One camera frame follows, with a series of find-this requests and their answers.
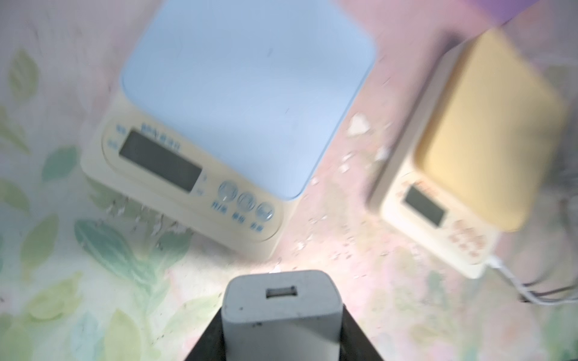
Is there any white charger adapter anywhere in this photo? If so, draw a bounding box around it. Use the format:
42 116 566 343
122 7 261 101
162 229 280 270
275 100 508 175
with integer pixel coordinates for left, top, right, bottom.
221 270 343 360

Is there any purple power strip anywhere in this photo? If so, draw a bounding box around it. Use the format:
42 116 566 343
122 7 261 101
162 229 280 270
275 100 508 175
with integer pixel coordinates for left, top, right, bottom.
469 0 537 25

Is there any white usb charging cable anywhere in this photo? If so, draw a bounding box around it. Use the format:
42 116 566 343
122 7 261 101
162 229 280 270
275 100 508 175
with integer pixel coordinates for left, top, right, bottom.
487 254 578 306

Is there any yellow top kitchen scale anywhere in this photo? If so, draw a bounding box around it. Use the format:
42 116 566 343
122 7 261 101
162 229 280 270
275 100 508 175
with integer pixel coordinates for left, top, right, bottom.
368 29 569 279

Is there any blue top kitchen scale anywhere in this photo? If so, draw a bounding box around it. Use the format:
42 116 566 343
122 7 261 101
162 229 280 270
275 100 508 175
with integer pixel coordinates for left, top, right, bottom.
81 1 376 260

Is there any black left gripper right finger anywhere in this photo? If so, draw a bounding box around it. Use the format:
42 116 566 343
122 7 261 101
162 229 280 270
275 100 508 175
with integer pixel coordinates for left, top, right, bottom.
339 305 384 361

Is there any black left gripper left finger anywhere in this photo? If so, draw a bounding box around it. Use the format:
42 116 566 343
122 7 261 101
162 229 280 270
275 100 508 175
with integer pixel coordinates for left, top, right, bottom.
185 308 226 361

